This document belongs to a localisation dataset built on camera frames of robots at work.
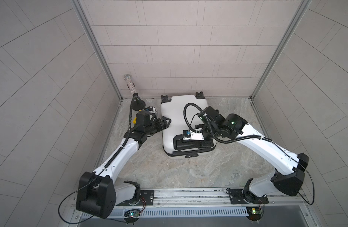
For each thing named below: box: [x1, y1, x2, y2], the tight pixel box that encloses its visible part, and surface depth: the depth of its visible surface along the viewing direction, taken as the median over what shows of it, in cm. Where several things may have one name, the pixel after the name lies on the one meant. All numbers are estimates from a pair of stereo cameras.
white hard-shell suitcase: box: [160, 91, 217, 158], surface depth 74 cm
